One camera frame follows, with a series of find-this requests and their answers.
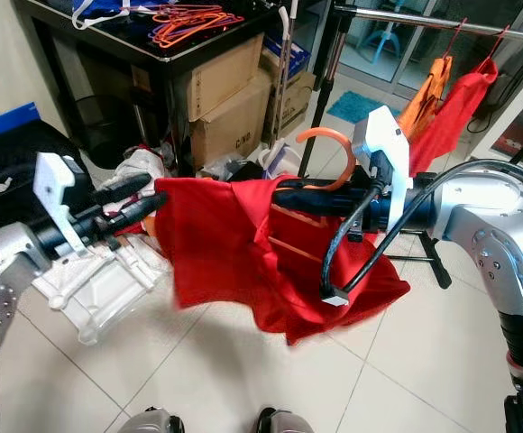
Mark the orange shirt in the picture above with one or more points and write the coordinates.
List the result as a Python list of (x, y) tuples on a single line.
[(428, 90)]

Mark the black clothes rack pole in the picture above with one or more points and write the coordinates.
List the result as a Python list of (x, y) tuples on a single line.
[(325, 90)]

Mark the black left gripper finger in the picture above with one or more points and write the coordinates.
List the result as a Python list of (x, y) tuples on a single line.
[(122, 188), (137, 210)]

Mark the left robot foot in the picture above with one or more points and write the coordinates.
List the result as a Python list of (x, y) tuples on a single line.
[(151, 422)]

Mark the blue tape strip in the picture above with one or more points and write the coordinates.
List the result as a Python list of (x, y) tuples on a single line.
[(4, 122)]

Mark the blue printed box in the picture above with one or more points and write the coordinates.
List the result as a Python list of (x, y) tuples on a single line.
[(300, 54)]

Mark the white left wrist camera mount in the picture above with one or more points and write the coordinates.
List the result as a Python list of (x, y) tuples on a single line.
[(54, 189)]

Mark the crumpled white cloth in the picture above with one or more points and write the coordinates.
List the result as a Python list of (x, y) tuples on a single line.
[(144, 167)]

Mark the dark red clothes hanger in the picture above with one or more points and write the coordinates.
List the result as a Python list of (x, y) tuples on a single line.
[(455, 36)]

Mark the teal floor mat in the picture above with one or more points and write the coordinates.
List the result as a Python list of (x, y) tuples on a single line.
[(356, 106)]

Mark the red shirt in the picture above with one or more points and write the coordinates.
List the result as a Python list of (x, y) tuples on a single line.
[(225, 253), (455, 117)]

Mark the orange hanger pile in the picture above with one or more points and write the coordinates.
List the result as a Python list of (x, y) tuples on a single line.
[(194, 24)]

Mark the black table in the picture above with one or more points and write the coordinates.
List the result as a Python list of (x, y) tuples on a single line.
[(117, 36)]

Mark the blue cloth bag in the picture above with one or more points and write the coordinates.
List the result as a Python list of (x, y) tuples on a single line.
[(117, 7)]

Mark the medium cardboard box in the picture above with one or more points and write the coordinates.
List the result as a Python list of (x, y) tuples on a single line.
[(225, 77)]

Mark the white bucket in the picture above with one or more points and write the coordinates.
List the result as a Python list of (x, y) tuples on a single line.
[(279, 161)]

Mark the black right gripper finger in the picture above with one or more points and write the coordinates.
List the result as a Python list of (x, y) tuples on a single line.
[(316, 204), (316, 186)]

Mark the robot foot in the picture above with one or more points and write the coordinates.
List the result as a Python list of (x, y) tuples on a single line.
[(289, 422), (151, 422)]

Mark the black clothes rack base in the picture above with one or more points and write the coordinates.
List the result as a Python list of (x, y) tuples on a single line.
[(433, 262)]

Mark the white plastic crate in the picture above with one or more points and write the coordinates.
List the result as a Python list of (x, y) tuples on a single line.
[(99, 289)]

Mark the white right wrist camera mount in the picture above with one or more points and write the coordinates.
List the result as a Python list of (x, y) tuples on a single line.
[(383, 144)]

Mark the small cardboard box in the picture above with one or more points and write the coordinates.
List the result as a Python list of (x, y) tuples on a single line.
[(289, 99)]

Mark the chrome clothes rail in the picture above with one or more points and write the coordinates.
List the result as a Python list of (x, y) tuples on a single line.
[(433, 18)]

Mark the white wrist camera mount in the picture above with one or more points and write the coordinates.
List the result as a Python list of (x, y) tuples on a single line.
[(54, 189), (383, 144)]

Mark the black mesh bin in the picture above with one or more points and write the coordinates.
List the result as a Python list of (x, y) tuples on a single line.
[(104, 122)]

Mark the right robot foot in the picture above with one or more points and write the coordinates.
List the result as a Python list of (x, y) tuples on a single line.
[(289, 422)]

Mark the black fabric bag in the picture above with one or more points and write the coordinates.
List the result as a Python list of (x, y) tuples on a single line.
[(18, 149)]

